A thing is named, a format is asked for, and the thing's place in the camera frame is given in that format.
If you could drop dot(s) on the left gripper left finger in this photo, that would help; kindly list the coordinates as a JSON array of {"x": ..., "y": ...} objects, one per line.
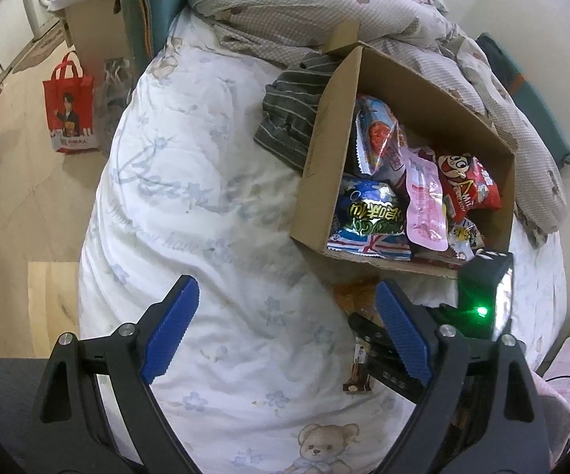
[{"x": 70, "y": 428}]

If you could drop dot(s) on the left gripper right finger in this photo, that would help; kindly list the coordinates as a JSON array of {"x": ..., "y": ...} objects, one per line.
[{"x": 480, "y": 410}]

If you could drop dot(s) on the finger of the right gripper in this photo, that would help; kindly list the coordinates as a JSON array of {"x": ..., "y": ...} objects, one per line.
[{"x": 372, "y": 334}]

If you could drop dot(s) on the white pink snack bag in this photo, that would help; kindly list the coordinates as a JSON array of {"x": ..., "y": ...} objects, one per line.
[{"x": 464, "y": 239}]

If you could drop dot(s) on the pink snack pouch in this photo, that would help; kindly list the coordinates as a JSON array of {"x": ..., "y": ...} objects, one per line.
[{"x": 426, "y": 219}]

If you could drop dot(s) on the blue green Lonely God bag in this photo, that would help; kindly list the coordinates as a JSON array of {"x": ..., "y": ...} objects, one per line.
[{"x": 369, "y": 221}]

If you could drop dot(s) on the red snack bag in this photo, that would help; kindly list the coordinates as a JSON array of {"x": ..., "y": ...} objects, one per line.
[{"x": 467, "y": 186}]

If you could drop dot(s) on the light blue shrimp snack bag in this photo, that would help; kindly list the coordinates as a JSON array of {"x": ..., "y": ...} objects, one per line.
[{"x": 378, "y": 142}]

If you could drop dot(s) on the yellow peanut snack packet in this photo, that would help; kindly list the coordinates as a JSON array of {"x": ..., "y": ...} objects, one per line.
[{"x": 357, "y": 296}]

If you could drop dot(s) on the striped grey garment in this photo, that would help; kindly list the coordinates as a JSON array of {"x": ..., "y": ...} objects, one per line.
[{"x": 289, "y": 109}]

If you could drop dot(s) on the brown cardboard box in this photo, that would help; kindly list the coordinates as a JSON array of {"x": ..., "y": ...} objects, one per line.
[{"x": 433, "y": 122}]

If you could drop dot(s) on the red shopping bag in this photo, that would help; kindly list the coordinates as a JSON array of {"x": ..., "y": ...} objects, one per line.
[{"x": 68, "y": 98}]

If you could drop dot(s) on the checkered beige duvet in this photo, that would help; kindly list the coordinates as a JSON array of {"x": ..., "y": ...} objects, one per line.
[{"x": 418, "y": 34}]

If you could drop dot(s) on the teal headboard cushion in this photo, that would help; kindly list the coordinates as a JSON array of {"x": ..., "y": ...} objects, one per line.
[{"x": 151, "y": 0}]

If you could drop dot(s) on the teal pillow by wall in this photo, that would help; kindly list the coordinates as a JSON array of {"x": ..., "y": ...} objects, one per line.
[{"x": 526, "y": 98}]

